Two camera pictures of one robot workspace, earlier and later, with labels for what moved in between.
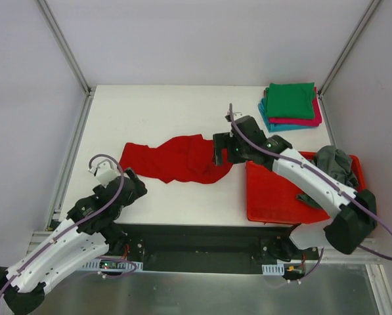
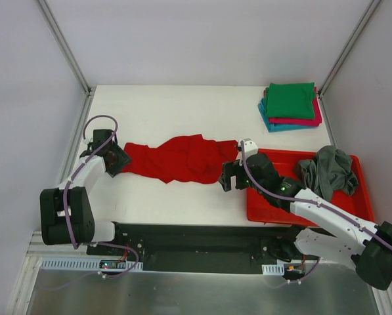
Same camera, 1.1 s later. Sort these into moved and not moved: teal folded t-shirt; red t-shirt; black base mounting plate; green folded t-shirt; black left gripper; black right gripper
Moved: black left gripper; black right gripper
Not moved: black base mounting plate; teal folded t-shirt; red t-shirt; green folded t-shirt
